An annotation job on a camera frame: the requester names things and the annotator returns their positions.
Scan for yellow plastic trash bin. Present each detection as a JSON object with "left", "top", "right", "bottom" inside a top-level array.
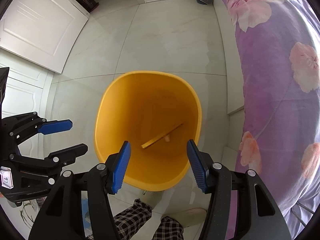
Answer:
[{"left": 94, "top": 71, "right": 202, "bottom": 191}]

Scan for metal table leg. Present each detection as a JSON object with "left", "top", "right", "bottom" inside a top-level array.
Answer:
[{"left": 291, "top": 202, "right": 315, "bottom": 224}]

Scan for plaid trouser legs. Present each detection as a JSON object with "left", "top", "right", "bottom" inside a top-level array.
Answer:
[{"left": 86, "top": 198, "right": 185, "bottom": 240}]

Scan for beige slipper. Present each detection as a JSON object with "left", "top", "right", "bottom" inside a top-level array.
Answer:
[{"left": 161, "top": 207, "right": 207, "bottom": 228}]

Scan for white panelled door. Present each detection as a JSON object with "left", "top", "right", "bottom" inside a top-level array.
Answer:
[{"left": 0, "top": 0, "right": 91, "bottom": 74}]

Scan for yellow stick in bin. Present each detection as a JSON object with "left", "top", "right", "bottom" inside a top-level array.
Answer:
[{"left": 141, "top": 122, "right": 183, "bottom": 149}]

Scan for purple floral bed sheet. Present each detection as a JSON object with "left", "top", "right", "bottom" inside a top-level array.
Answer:
[{"left": 222, "top": 0, "right": 319, "bottom": 238}]

